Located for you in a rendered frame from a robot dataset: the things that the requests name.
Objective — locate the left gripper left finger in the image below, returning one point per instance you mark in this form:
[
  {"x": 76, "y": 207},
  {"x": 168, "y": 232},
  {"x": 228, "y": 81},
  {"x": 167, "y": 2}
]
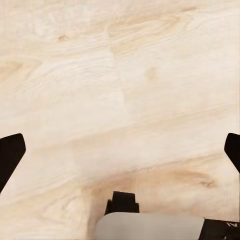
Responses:
[{"x": 12, "y": 149}]

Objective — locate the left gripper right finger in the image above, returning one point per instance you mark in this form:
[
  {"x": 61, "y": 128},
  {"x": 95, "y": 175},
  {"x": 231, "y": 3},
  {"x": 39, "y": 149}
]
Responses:
[{"x": 232, "y": 149}]

